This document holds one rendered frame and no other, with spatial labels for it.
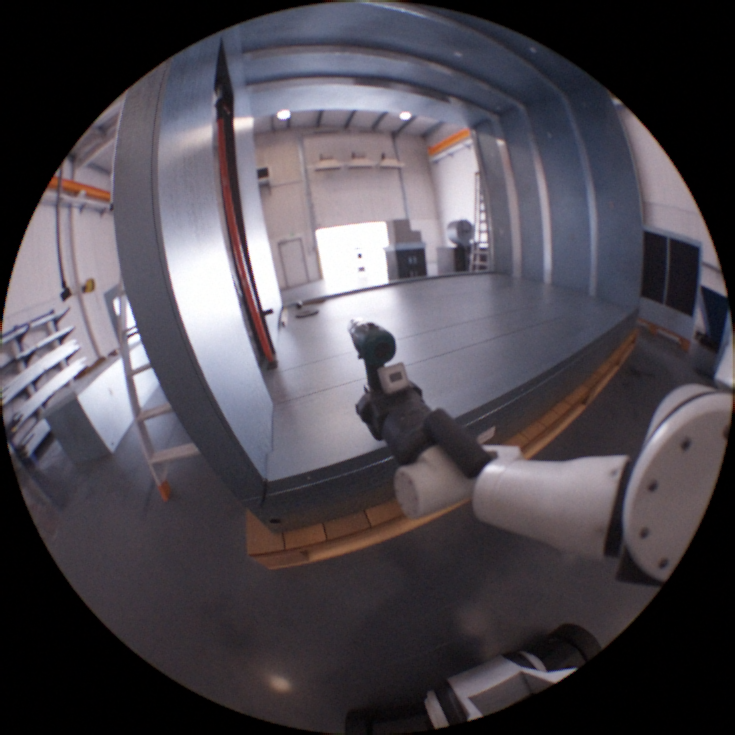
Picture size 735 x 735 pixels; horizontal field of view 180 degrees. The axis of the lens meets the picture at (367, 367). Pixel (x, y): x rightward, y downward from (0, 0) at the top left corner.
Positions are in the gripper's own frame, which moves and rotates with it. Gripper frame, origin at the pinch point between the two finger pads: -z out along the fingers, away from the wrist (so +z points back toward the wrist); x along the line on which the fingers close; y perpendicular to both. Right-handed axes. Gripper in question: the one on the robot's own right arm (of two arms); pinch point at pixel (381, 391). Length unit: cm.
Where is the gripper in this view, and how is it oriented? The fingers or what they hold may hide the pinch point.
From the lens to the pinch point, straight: 45.5
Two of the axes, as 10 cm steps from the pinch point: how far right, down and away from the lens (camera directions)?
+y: 1.4, 8.8, 4.6
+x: -9.4, 2.7, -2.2
